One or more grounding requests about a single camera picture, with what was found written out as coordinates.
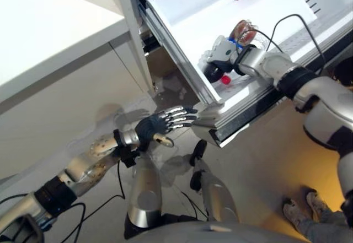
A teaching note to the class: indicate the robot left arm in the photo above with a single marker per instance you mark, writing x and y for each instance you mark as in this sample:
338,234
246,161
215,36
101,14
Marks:
70,175

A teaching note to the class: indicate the robot silver right leg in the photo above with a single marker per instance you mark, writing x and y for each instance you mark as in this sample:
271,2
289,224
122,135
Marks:
213,188

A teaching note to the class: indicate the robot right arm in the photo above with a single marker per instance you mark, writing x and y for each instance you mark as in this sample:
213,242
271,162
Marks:
303,94

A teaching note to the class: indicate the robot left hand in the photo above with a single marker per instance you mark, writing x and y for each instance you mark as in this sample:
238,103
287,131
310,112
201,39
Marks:
150,126

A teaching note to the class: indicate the white kitchen counter cabinet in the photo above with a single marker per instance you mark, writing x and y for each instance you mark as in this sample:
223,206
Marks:
63,53

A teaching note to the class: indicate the white refrigerator drawer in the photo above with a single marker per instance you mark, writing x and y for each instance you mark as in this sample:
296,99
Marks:
220,47

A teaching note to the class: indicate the robot silver leg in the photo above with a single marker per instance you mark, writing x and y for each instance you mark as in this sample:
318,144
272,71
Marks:
213,188
144,190

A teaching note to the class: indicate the person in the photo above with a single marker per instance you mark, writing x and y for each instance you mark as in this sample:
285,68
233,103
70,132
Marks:
311,216

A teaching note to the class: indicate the robot silver left leg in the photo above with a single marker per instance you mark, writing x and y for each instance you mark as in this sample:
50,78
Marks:
144,190

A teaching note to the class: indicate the cola bottle blue label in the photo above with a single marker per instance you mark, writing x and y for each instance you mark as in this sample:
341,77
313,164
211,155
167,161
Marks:
237,44

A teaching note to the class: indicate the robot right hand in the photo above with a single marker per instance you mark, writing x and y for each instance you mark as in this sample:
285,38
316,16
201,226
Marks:
220,54

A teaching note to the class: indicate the robot silver torso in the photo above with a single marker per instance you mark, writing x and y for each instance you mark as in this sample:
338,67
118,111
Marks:
220,233

